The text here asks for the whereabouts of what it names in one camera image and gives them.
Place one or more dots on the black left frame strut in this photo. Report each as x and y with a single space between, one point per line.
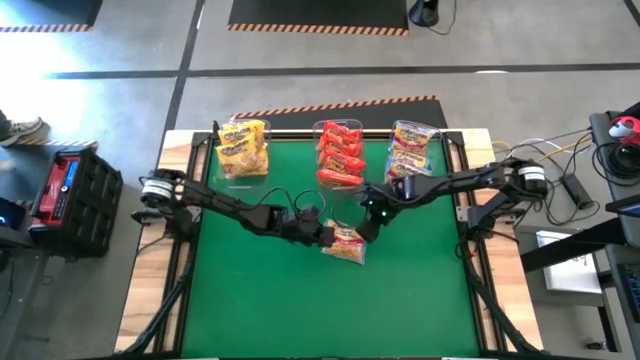
161 300

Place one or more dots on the black frame strut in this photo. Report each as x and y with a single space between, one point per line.
161 300
500 305

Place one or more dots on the white yellow snack packet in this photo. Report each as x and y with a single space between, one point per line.
347 245

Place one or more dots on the person's foot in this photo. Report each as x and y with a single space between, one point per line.
22 131

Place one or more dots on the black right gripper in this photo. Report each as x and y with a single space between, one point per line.
389 212

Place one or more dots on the black right frame strut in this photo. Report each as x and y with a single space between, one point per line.
500 305

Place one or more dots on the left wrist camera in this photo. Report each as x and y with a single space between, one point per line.
308 213

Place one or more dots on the blue beef ramen pack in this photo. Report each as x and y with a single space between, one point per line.
410 157

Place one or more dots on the silver mounting bracket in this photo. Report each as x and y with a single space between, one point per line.
462 212

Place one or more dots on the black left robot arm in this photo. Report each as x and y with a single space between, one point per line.
225 205

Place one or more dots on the dark equipment with blue light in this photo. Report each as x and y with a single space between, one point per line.
12 225

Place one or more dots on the black desk leg beam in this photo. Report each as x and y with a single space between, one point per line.
560 252

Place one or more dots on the black floor stand post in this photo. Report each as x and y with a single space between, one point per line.
424 12

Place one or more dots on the green table mat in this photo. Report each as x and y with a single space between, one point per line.
400 310

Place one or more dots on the black power strip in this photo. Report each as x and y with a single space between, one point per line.
577 191

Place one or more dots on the black side desk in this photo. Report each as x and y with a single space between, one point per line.
597 130

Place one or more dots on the black table clamp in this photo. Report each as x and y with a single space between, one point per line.
145 217

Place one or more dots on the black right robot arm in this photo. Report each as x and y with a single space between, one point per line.
460 182

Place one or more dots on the clear plastic bin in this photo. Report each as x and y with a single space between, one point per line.
245 186
320 192
436 160

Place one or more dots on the red and black tool crate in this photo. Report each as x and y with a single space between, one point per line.
90 200

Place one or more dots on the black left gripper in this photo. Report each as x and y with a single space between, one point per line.
300 230

